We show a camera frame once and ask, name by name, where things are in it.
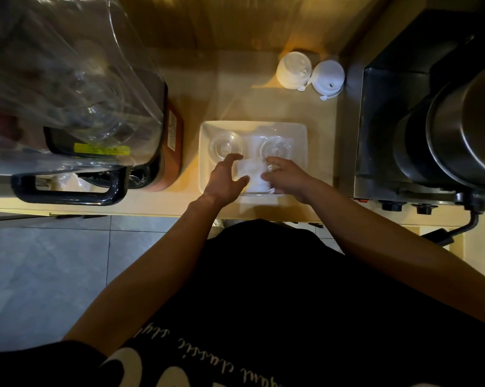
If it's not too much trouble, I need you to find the person's black shirt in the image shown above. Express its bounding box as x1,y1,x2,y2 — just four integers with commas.
0,219,485,387

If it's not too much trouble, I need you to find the tall stack of white lids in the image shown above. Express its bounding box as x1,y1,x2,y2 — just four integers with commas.
242,173,276,197

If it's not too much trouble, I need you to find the white plastic tray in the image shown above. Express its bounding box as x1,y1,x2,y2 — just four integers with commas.
198,120,309,197

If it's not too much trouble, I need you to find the person's left hand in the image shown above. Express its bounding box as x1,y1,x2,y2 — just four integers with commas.
200,153,251,210

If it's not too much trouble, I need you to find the blender with clear cover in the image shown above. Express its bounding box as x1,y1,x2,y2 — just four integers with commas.
0,0,167,178

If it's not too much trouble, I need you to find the black cover handle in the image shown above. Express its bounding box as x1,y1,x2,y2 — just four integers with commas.
11,167,130,207

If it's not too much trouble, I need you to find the steel pot machine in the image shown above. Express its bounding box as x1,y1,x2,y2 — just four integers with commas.
353,10,485,206

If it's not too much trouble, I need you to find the person's right hand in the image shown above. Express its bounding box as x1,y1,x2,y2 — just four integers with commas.
260,156,320,206

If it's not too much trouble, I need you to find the person's left forearm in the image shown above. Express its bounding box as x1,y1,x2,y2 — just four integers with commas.
63,195,227,357

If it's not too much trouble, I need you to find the clear plastic bag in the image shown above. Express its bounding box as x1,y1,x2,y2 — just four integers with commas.
48,173,94,194

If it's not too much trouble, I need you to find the black lever handle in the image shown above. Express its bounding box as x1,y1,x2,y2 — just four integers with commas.
421,211,481,247

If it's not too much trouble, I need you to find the steel round pot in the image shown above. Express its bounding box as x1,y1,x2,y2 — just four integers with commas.
393,62,485,190

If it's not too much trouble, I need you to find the person's right forearm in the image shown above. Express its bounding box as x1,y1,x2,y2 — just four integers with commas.
303,185,485,331

